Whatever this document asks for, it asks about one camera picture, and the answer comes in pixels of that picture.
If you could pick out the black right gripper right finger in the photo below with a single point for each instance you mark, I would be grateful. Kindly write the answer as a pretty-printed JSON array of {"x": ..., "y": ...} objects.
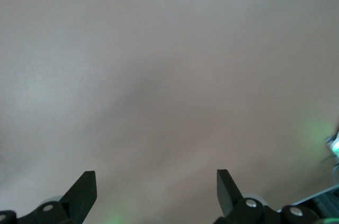
[{"x": 227, "y": 195}]

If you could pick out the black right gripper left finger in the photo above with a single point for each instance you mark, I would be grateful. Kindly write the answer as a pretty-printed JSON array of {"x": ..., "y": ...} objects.
[{"x": 76, "y": 200}]

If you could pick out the brown table mat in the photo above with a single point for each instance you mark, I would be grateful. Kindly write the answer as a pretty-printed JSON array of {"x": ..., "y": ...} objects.
[{"x": 132, "y": 49}]

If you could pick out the aluminium table edge rail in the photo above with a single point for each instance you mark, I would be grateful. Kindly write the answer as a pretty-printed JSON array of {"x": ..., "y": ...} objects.
[{"x": 317, "y": 197}]

